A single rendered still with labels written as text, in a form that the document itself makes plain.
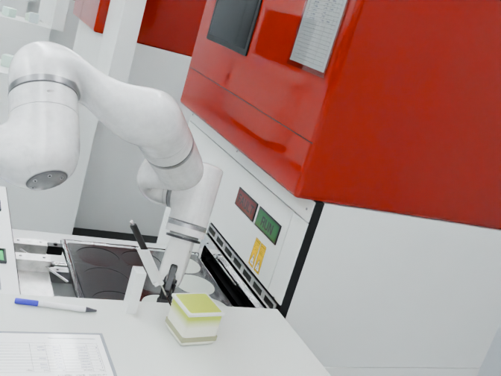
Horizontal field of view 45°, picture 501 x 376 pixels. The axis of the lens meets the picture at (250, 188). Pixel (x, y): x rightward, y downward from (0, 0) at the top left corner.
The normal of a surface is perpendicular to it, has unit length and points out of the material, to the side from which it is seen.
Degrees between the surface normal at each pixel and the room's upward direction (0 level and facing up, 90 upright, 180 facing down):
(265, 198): 90
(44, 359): 0
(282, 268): 90
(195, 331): 90
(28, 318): 0
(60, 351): 0
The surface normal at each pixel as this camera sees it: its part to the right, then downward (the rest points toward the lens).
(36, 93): 0.12, -0.39
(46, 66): 0.41, -0.36
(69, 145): 0.88, -0.17
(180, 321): -0.81, -0.08
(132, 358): 0.29, -0.92
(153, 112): 0.49, 0.14
